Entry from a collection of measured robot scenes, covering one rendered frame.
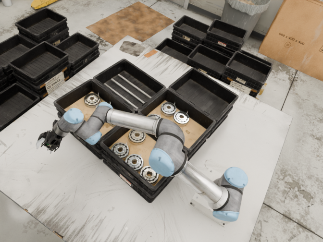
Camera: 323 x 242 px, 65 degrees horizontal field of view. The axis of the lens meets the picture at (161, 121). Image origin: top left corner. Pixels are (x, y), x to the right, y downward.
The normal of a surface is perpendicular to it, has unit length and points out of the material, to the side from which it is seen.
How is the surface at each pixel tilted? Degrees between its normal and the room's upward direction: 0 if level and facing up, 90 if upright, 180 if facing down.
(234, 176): 6
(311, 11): 82
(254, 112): 0
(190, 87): 0
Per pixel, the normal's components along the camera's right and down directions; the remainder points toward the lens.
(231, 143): 0.12, -0.59
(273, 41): -0.45, 0.48
